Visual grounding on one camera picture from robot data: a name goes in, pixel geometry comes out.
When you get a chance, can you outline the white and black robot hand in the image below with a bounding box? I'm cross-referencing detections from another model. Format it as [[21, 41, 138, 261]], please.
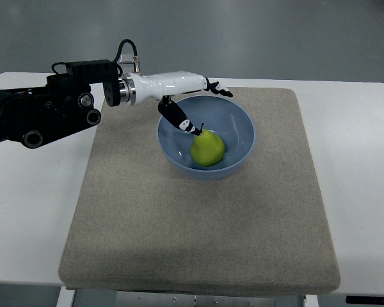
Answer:
[[119, 71, 233, 136]]

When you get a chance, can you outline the green pear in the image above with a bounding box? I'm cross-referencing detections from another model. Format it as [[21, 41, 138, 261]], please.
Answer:
[[189, 129, 225, 167]]

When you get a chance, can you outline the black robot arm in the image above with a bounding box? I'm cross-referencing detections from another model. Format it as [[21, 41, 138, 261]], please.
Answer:
[[0, 59, 136, 149]]

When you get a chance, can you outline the blue bowl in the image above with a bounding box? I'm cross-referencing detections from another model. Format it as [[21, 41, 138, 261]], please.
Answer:
[[157, 96, 256, 180]]

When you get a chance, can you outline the upper floor plate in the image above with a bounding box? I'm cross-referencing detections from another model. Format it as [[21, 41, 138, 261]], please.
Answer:
[[118, 54, 134, 65]]

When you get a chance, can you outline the grey fabric mat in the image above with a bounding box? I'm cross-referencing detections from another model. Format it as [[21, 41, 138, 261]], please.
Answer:
[[58, 88, 340, 297]]

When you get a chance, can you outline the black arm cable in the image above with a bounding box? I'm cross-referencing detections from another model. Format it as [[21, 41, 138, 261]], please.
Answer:
[[111, 38, 141, 75]]

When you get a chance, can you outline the metal table frame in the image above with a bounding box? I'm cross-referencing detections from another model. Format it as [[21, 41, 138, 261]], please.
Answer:
[[56, 287, 319, 306]]

